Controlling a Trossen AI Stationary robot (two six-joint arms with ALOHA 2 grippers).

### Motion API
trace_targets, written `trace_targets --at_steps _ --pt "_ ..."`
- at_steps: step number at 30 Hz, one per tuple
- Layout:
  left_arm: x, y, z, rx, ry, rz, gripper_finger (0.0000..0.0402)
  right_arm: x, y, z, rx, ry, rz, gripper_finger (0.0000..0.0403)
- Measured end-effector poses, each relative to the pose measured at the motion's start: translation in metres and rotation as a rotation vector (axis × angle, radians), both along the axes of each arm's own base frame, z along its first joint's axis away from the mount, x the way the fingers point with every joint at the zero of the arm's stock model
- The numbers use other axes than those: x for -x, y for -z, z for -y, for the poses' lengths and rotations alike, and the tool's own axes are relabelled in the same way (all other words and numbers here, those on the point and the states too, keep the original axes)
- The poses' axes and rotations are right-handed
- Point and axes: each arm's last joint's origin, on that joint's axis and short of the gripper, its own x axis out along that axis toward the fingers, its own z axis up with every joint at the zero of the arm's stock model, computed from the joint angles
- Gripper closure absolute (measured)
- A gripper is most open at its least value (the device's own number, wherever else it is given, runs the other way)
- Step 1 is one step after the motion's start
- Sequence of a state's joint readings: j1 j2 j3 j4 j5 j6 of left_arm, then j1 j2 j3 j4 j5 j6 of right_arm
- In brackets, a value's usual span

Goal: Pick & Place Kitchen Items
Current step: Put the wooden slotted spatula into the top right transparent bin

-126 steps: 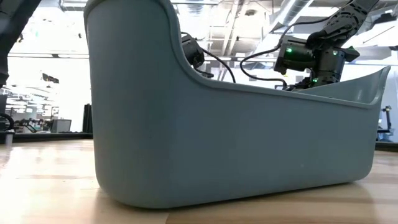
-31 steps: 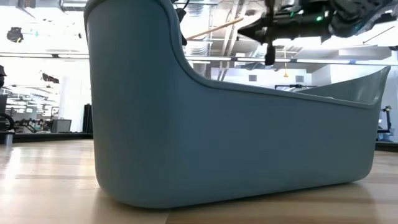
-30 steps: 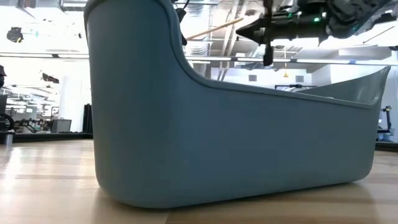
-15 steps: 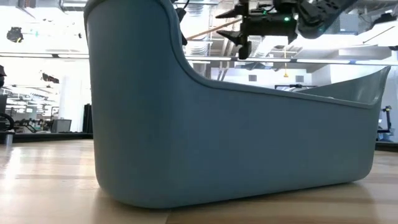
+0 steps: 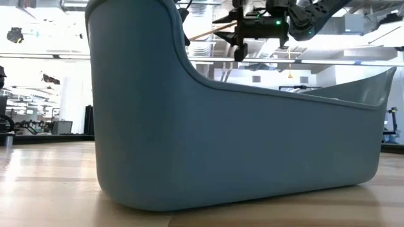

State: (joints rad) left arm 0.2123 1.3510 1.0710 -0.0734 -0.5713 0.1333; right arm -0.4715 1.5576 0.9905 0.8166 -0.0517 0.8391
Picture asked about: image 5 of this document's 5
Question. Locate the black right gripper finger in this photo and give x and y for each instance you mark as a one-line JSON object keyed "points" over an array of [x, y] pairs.
{"points": [[233, 18], [233, 38]]}

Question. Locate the long wooden slotted spatula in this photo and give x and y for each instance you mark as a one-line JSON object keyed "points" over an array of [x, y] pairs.
{"points": [[211, 31]]}

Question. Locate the teal plastic bin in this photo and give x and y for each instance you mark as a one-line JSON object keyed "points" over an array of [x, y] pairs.
{"points": [[221, 151]]}

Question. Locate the black background cabinet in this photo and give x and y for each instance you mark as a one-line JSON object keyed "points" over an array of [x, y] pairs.
{"points": [[88, 121]]}

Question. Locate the white building column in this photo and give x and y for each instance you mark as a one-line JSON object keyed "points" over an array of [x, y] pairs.
{"points": [[75, 107]]}

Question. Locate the grey background box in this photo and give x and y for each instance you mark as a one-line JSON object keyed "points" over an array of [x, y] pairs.
{"points": [[62, 127]]}

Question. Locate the long ceiling light strip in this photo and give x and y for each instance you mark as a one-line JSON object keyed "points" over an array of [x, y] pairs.
{"points": [[31, 56]]}

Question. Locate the black background stand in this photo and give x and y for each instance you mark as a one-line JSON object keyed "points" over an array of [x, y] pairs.
{"points": [[394, 126]]}

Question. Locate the small silver cylinder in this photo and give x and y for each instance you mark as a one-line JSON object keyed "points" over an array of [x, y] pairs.
{"points": [[9, 140]]}

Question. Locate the ribbed silver ventilation duct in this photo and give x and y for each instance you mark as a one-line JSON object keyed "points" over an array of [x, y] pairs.
{"points": [[202, 50]]}

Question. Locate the grey wall vent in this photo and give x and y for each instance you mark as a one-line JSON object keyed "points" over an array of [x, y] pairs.
{"points": [[256, 79], [303, 79]]}

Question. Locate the black background rig frame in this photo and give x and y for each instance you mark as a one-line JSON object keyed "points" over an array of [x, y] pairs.
{"points": [[300, 87]]}

